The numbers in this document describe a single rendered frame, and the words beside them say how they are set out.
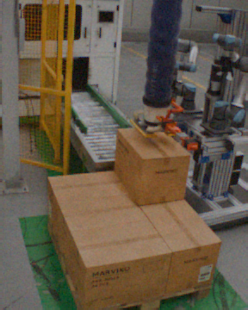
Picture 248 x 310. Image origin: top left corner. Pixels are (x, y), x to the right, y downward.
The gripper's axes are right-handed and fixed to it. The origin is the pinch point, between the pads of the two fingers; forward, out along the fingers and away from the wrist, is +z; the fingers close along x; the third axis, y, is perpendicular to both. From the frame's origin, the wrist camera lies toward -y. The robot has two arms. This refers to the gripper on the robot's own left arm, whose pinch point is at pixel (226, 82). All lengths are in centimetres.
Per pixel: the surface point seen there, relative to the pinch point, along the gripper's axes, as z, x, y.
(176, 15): -45, -20, 38
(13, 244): 152, -51, 154
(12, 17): -26, -144, 134
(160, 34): -30, -22, 48
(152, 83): 7, -25, 49
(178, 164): 64, 0, 32
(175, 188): 86, 0, 32
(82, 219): 98, 2, 110
